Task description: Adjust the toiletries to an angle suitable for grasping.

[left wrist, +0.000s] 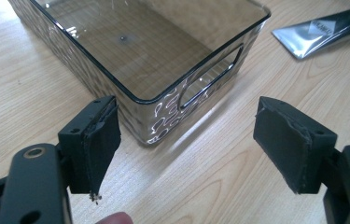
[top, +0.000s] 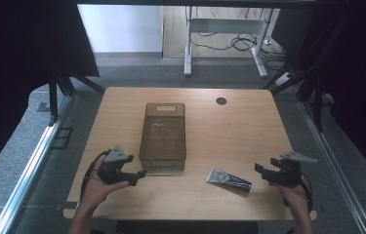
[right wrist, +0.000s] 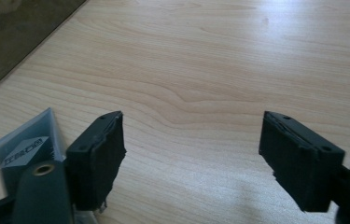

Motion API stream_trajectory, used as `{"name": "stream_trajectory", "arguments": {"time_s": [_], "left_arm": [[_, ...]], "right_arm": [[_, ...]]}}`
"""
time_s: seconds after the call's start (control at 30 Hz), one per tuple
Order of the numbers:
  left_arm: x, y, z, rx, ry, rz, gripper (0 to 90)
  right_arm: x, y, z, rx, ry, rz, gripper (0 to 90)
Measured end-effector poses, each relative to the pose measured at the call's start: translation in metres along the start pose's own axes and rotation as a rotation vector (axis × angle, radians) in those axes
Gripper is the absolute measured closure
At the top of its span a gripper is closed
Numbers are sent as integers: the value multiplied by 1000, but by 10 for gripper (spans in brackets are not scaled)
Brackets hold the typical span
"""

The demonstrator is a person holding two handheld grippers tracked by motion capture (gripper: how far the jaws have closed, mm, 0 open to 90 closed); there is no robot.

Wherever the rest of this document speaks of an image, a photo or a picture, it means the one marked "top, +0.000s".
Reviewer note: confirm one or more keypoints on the silver squeeze tube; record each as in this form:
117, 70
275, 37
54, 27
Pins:
229, 181

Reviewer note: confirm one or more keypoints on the dark round table grommet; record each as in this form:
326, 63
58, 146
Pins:
221, 101

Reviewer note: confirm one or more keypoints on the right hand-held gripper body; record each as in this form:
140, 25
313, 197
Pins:
286, 174

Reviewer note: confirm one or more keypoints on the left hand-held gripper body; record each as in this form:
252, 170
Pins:
113, 169

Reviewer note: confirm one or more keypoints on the aluminium floor rail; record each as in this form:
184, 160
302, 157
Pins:
336, 169
24, 182

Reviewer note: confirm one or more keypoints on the person's right hand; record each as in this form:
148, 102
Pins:
292, 196

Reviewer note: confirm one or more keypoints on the white metal desk frame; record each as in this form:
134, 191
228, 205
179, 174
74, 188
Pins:
226, 25

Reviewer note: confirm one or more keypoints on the black tape piece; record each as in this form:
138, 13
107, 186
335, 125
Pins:
68, 205

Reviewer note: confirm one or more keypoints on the person's left hand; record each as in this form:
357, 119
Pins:
96, 193

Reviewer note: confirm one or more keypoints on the white power strip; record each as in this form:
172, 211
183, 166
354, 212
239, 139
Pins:
284, 79

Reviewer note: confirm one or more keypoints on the brown translucent plastic basket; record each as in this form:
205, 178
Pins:
162, 139

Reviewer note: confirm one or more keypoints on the black curtain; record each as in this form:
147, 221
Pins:
359, 65
14, 65

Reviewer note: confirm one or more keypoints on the black metal stand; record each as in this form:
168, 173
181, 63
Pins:
53, 97
317, 104

